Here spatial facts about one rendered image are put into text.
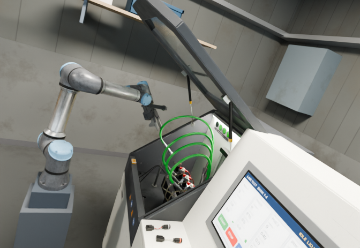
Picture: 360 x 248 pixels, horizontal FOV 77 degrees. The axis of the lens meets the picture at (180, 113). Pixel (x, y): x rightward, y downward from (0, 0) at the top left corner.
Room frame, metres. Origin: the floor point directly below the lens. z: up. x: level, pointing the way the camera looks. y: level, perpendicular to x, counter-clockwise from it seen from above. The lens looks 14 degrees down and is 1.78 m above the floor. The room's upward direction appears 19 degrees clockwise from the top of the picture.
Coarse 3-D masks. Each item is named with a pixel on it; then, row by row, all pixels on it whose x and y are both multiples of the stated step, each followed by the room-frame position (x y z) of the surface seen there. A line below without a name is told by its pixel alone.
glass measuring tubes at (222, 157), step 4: (220, 148) 1.43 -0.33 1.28; (224, 148) 1.42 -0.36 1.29; (224, 152) 1.37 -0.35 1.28; (228, 152) 1.38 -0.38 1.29; (220, 156) 1.41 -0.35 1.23; (224, 156) 1.36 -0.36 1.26; (220, 160) 1.41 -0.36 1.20; (224, 160) 1.35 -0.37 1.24; (216, 164) 1.41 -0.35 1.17; (220, 164) 1.38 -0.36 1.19; (216, 168) 1.41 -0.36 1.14; (212, 176) 1.41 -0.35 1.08
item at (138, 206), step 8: (128, 168) 1.48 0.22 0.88; (136, 168) 1.40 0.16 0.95; (128, 176) 1.41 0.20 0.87; (136, 176) 1.31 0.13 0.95; (128, 184) 1.34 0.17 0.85; (136, 184) 1.22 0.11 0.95; (128, 192) 1.28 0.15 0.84; (136, 192) 1.15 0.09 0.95; (128, 200) 1.23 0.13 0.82; (136, 200) 1.08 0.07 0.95; (128, 208) 1.17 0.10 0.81; (136, 208) 1.04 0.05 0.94; (144, 208) 1.05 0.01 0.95; (128, 216) 1.12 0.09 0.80; (136, 216) 1.00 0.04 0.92
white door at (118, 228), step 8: (120, 192) 1.49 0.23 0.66; (120, 200) 1.42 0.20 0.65; (120, 208) 1.35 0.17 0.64; (112, 216) 1.50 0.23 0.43; (120, 216) 1.29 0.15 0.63; (112, 224) 1.42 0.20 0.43; (120, 224) 1.23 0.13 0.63; (128, 224) 1.08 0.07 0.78; (112, 232) 1.35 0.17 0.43; (120, 232) 1.18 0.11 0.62; (128, 232) 1.04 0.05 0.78; (104, 240) 1.52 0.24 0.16; (112, 240) 1.29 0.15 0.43; (120, 240) 1.13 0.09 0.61; (128, 240) 1.00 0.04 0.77
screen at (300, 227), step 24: (240, 192) 0.85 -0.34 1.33; (264, 192) 0.77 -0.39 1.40; (216, 216) 0.86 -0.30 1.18; (240, 216) 0.78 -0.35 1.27; (264, 216) 0.71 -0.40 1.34; (288, 216) 0.66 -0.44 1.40; (216, 240) 0.79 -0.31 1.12; (240, 240) 0.72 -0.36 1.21; (264, 240) 0.66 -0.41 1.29; (288, 240) 0.61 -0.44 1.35; (312, 240) 0.57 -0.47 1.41
